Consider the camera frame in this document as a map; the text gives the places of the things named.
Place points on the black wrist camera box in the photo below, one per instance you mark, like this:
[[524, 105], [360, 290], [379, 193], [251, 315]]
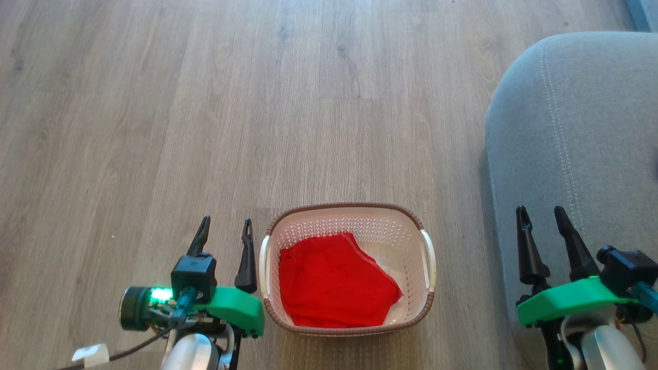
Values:
[[629, 267], [193, 275]]

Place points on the red cloth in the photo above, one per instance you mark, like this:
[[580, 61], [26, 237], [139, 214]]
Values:
[[334, 282]]

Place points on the grey sofa seat cushion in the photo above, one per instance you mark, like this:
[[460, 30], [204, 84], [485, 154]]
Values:
[[576, 128]]

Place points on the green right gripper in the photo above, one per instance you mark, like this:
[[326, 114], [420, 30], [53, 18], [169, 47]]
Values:
[[565, 300]]

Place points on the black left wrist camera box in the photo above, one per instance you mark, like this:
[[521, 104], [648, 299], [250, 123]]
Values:
[[193, 275]]

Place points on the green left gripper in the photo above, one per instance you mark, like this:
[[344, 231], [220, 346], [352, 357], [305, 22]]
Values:
[[236, 306]]

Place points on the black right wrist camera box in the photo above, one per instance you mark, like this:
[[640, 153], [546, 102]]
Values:
[[629, 267]]

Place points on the black cylindrical actuator green light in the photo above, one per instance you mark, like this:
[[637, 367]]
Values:
[[133, 308]]

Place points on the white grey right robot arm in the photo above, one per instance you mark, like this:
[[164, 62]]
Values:
[[606, 349]]

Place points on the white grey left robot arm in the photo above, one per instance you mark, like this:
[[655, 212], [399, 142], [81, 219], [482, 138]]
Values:
[[190, 354]]

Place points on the white perforated laundry basket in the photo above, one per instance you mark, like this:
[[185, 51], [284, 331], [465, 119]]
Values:
[[390, 231]]

